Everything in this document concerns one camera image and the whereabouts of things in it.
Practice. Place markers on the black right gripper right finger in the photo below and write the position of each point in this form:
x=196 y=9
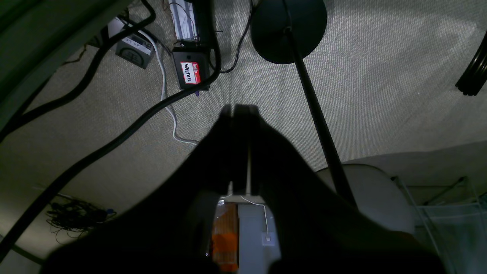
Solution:
x=319 y=232

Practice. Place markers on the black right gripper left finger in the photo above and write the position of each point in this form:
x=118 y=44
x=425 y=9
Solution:
x=166 y=233

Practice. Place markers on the black box with name sticker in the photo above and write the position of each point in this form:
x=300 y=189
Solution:
x=191 y=65

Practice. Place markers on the grey power adapter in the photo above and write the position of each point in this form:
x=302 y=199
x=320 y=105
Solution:
x=136 y=49

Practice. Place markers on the black lamp stand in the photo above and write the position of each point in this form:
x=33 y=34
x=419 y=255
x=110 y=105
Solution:
x=285 y=32

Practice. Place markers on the white wire rack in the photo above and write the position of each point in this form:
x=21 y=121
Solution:
x=453 y=224

